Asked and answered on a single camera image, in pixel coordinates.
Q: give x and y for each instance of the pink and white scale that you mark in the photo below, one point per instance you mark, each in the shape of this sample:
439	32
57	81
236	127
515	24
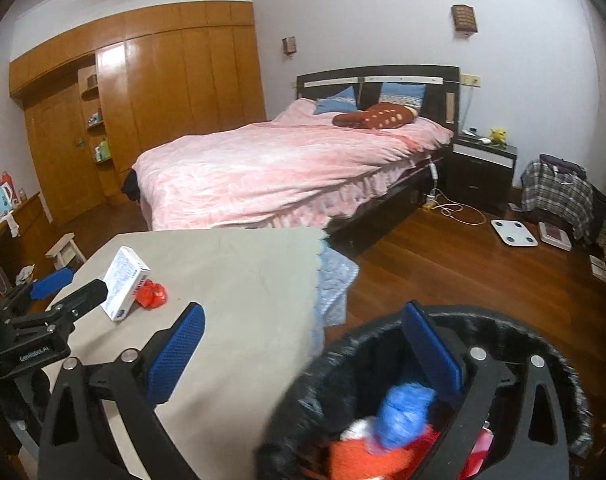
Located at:
555	236

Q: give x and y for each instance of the bed with pink blanket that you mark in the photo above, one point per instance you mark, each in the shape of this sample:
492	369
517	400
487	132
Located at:
283	170

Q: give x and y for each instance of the brown patterned pillow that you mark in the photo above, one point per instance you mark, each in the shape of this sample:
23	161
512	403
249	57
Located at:
378	116

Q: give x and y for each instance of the blue plastic bag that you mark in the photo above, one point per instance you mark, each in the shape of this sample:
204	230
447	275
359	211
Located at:
403	415

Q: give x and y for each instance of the wooden wardrobe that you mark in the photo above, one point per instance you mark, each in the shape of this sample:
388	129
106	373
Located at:
183	85

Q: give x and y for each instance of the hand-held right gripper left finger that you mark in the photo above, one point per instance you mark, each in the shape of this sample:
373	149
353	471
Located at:
175	355

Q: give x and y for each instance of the black cloth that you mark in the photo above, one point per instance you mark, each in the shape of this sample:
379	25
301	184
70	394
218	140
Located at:
130	187

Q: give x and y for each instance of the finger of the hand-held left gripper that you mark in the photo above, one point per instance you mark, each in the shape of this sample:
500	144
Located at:
85	296
53	282

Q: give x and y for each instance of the yellow plush toy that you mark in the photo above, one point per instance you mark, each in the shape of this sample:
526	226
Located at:
498	136

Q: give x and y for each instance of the wooden desk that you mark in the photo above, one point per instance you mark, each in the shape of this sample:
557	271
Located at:
23	230

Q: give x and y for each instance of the dark wooden headboard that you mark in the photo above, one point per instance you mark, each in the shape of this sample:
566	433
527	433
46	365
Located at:
438	95

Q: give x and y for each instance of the large red plastic bag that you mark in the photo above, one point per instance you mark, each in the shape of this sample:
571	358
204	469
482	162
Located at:
475	452

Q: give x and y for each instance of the plaid cloth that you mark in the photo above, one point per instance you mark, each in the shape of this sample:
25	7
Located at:
558	200

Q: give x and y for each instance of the small wall lamp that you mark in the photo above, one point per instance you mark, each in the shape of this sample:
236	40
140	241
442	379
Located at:
289	45

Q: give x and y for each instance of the small red plastic bag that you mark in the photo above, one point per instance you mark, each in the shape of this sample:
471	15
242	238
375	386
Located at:
150	295

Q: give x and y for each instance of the black-lined trash bin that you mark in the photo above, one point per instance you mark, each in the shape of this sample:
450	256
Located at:
333	385

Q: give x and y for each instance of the blue patterned pillow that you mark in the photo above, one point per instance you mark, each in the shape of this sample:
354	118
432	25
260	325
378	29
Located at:
403	94
335	102

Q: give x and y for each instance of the purple bag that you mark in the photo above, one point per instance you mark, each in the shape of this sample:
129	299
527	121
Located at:
563	165

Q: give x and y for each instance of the orange net bag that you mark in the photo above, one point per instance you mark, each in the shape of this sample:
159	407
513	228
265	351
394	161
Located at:
368	460

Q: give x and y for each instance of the light blue quilt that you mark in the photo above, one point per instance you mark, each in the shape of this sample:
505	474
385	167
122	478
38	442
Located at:
333	280

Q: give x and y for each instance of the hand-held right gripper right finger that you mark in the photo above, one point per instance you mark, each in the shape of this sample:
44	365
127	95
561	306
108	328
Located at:
430	355

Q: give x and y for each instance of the white printed box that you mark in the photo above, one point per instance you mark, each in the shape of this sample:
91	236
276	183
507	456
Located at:
125	280

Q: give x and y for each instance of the white bathroom scale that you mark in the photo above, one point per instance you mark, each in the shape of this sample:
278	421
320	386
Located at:
514	232

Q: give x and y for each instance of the white wooden stool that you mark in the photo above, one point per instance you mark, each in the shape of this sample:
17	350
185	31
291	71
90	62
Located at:
65	250

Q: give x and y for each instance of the large wall lamp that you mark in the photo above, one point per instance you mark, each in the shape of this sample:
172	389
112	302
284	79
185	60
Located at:
464	19

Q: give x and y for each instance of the dark nightstand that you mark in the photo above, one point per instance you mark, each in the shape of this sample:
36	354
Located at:
478	175

